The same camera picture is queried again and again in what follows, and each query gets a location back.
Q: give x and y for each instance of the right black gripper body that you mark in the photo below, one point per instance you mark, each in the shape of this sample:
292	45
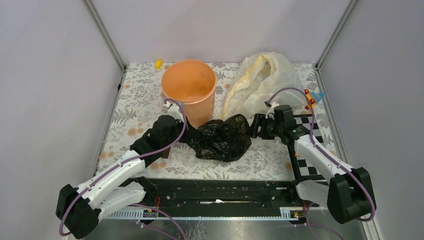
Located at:
271	129

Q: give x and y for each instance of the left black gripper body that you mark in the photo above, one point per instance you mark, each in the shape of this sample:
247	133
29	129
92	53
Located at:
178	127

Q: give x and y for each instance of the translucent white trash bag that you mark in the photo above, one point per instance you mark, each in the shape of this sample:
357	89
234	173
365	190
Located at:
258	78

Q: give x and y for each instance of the black trash bag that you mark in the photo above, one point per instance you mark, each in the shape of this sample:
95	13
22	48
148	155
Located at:
225	141

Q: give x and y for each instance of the orange plastic trash bin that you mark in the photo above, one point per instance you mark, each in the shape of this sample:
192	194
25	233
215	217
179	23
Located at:
193	83

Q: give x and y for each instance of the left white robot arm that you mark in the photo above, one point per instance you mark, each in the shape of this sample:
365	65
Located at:
81	208

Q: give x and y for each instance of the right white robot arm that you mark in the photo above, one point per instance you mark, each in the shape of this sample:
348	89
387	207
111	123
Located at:
348	194

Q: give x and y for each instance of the dark brown wooden block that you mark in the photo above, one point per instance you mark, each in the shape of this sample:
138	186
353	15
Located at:
166	153

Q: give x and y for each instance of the red yellow toy vehicle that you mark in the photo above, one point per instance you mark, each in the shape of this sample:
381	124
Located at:
311	99

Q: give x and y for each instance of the blue toy piece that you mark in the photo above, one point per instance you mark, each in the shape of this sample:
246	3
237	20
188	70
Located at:
317	96

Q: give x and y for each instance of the black white checkerboard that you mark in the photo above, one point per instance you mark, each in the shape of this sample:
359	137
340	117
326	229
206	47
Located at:
308	157

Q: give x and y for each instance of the yellow cube block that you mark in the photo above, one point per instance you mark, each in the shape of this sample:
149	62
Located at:
158	64

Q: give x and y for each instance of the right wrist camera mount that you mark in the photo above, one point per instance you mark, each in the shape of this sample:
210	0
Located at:
270	114

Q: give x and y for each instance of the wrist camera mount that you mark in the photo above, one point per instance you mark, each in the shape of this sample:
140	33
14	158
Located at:
270	114
174	111

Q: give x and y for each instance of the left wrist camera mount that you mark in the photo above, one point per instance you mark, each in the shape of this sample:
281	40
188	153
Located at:
174	111

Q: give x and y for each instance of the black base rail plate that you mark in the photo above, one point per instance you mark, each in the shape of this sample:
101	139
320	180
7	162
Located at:
207	193

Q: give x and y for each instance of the slotted metal cable duct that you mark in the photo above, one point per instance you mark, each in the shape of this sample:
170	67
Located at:
249	214

